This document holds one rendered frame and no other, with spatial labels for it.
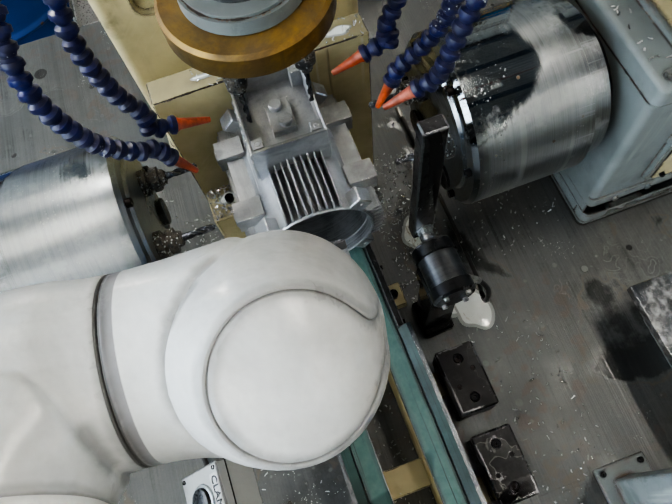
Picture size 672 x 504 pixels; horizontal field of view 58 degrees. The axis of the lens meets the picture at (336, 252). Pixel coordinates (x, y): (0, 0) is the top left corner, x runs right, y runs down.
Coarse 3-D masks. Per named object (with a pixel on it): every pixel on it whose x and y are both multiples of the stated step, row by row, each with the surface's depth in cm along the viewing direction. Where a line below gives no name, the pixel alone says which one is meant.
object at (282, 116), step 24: (288, 72) 79; (264, 96) 81; (288, 96) 81; (240, 120) 76; (264, 120) 80; (288, 120) 77; (312, 120) 75; (264, 144) 78; (288, 144) 75; (312, 144) 77; (264, 168) 78
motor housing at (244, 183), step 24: (336, 144) 83; (240, 168) 83; (288, 168) 79; (312, 168) 77; (336, 168) 80; (240, 192) 82; (264, 192) 80; (288, 192) 78; (312, 192) 77; (336, 192) 76; (264, 216) 80; (288, 216) 77; (312, 216) 76; (336, 216) 92; (360, 216) 88; (384, 216) 84; (360, 240) 88
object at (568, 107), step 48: (528, 0) 80; (432, 48) 77; (480, 48) 75; (528, 48) 75; (576, 48) 75; (432, 96) 83; (480, 96) 74; (528, 96) 75; (576, 96) 76; (480, 144) 75; (528, 144) 77; (576, 144) 80; (480, 192) 82
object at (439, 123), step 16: (416, 128) 62; (432, 128) 61; (448, 128) 61; (416, 144) 65; (432, 144) 63; (416, 160) 67; (432, 160) 66; (416, 176) 70; (432, 176) 70; (416, 192) 73; (432, 192) 73; (416, 208) 76; (432, 208) 77; (416, 224) 80; (432, 224) 82
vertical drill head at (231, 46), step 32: (160, 0) 59; (192, 0) 56; (224, 0) 55; (256, 0) 56; (288, 0) 56; (320, 0) 58; (192, 32) 58; (224, 32) 56; (256, 32) 57; (288, 32) 57; (320, 32) 58; (192, 64) 59; (224, 64) 57; (256, 64) 57; (288, 64) 58
